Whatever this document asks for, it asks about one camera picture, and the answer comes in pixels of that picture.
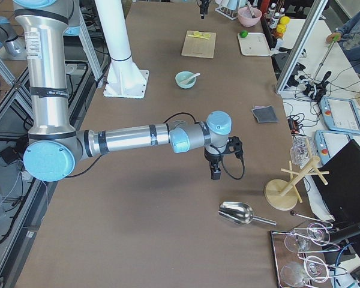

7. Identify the wooden mug tree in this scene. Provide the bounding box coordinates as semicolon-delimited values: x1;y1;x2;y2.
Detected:
264;139;329;211

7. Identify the green lime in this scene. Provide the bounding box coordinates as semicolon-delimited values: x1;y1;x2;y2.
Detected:
240;30;248;38

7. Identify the aluminium frame post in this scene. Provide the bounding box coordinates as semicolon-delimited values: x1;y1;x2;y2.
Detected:
275;0;328;94

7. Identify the mint green bowl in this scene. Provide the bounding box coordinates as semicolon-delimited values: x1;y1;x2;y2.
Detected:
175;71;197;89

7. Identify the pink bowl with ice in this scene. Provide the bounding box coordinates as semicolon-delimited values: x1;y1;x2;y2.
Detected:
238;7;263;27

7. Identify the wine glass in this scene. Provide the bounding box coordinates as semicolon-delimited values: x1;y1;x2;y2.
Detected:
304;255;329;283
284;233;311;253
307;223;330;246

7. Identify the white serving tray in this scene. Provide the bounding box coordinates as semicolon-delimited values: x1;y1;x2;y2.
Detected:
237;32;271;56

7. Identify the person in blue jacket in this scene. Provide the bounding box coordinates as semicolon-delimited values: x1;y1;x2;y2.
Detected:
326;11;360;76

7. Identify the metal muddler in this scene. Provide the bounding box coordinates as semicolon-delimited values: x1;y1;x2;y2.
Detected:
247;2;256;19

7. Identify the wooden cutting board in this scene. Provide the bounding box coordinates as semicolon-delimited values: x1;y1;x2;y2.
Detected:
181;30;216;59

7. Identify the yellow plastic knife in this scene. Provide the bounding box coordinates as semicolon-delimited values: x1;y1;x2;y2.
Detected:
187;34;209;40

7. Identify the metal ice scoop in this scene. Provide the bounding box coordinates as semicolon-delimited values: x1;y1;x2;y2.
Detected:
218;201;277;226

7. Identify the yellow lemon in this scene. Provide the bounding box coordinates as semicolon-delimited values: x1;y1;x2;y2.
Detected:
278;16;290;25

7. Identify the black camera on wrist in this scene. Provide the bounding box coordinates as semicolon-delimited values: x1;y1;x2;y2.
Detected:
224;136;244;160

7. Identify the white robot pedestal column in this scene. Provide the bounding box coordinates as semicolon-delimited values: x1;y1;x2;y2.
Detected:
95;0;149;99

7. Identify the teach pendant tablet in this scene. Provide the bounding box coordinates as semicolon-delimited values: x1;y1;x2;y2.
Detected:
319;97;360;134
314;130;353;164

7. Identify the black bar spoon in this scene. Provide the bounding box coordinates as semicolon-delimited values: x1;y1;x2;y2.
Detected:
290;210;329;223

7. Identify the dark grey folded cloth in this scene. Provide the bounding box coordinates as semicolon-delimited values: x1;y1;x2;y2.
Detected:
251;106;278;124

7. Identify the black monitor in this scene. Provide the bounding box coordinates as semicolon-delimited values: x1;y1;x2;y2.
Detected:
313;140;360;223

